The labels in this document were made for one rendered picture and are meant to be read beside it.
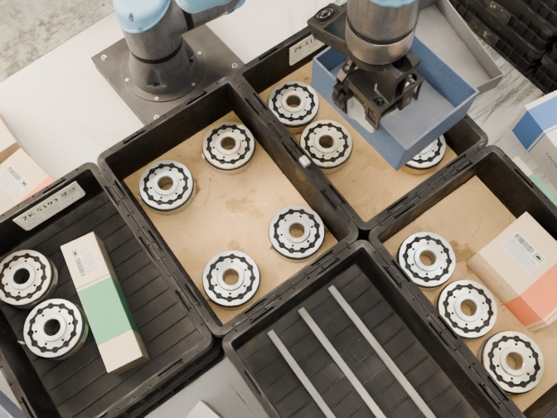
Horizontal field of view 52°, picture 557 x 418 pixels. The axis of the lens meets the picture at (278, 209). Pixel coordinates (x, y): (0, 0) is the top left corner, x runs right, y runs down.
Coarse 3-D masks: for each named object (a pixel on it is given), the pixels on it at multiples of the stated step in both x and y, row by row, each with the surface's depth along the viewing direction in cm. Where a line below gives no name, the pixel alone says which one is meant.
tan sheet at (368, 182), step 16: (288, 80) 119; (304, 80) 119; (320, 96) 118; (320, 112) 117; (336, 112) 117; (352, 128) 115; (320, 144) 114; (368, 144) 114; (352, 160) 113; (368, 160) 113; (384, 160) 113; (448, 160) 113; (336, 176) 112; (352, 176) 112; (368, 176) 112; (384, 176) 112; (400, 176) 111; (416, 176) 111; (352, 192) 110; (368, 192) 110; (384, 192) 110; (400, 192) 110; (368, 208) 109; (384, 208) 109
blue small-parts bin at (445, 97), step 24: (312, 72) 88; (336, 72) 92; (432, 72) 89; (456, 72) 84; (432, 96) 90; (456, 96) 88; (384, 120) 89; (408, 120) 89; (432, 120) 89; (456, 120) 88; (384, 144) 84; (408, 144) 87
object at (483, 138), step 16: (304, 32) 111; (272, 48) 110; (256, 64) 109; (240, 80) 108; (272, 112) 105; (480, 128) 104; (480, 144) 103; (464, 160) 102; (320, 176) 101; (432, 176) 101; (416, 192) 100; (352, 208) 99; (368, 224) 98
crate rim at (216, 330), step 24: (192, 96) 107; (240, 96) 107; (168, 120) 105; (264, 120) 105; (120, 144) 103; (288, 144) 103; (120, 192) 100; (168, 264) 95; (288, 288) 94; (216, 336) 93
